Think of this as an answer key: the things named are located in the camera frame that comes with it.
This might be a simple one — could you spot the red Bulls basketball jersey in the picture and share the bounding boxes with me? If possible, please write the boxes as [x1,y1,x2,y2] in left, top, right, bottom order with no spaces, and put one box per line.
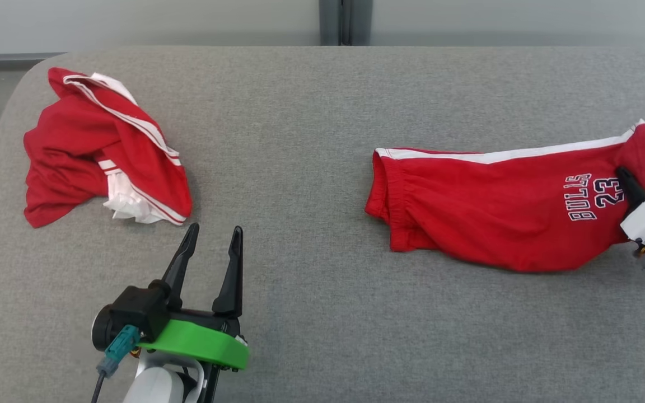
[23,67,194,229]

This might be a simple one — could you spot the red Bulls basketball shorts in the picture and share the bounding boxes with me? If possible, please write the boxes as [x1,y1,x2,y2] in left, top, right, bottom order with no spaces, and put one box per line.
[364,119,645,273]

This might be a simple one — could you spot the teal left camera connector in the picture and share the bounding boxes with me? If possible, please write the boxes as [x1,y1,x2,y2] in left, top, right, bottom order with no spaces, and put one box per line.
[96,325,142,379]

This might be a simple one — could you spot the grey straight partition post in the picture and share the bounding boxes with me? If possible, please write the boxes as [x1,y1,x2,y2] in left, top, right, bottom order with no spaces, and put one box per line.
[349,0,375,46]
[319,0,344,46]

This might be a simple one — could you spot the black left camera cable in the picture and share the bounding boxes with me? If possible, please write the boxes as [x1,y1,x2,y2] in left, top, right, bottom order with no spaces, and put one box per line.
[90,374,108,403]

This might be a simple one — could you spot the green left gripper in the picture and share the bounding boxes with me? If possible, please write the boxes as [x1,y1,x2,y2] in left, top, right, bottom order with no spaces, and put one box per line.
[138,222,250,372]

